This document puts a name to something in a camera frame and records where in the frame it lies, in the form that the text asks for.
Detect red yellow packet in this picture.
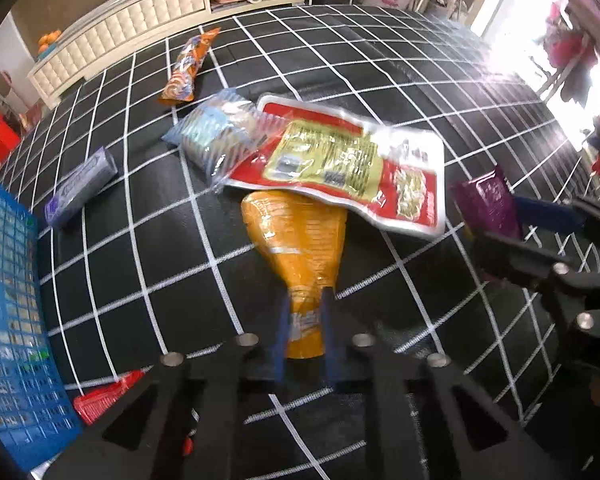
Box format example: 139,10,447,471
225,92,447,237

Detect plate of oranges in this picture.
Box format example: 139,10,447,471
37,31,66,56

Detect red candy packet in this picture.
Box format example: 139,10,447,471
72,370,146,426

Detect purple snack packet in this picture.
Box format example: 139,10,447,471
450,166,523,241

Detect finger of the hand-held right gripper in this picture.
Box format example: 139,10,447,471
510,195,600,243
475,232,600,331

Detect orange snack packet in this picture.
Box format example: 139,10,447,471
241,190,348,359

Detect blue plastic basket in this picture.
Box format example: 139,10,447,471
0,165,83,473

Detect purple bar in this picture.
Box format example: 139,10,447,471
44,146,117,230

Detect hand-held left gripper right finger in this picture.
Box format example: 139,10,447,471
321,286,576,480

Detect white cabinet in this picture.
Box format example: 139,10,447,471
27,0,308,108

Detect clear bread packet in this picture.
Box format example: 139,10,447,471
161,87,281,196

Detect orange striped snack stick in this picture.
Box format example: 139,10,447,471
160,26,222,107

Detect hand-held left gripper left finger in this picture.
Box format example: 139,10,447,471
40,287,293,480

